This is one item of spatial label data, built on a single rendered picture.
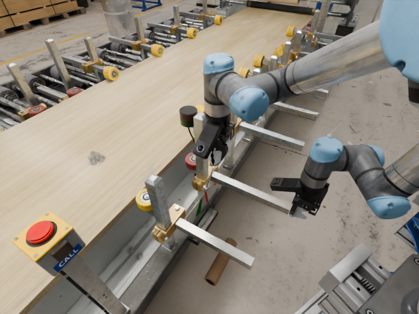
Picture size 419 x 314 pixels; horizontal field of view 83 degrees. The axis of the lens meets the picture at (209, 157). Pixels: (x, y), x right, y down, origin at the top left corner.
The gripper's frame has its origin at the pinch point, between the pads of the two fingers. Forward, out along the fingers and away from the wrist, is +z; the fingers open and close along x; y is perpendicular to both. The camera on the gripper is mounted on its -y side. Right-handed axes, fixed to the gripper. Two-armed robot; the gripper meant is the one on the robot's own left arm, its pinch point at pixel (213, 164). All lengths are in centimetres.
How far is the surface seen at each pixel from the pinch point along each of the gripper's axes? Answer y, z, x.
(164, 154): 4.3, 12.4, 26.3
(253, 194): 7.0, 16.4, -13.7
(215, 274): -3, 94, -3
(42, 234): -46, -22, 6
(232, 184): 7.3, 16.3, -4.7
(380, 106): 276, 109, -80
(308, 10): 263, 15, 31
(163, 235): -23.5, 16.2, 5.7
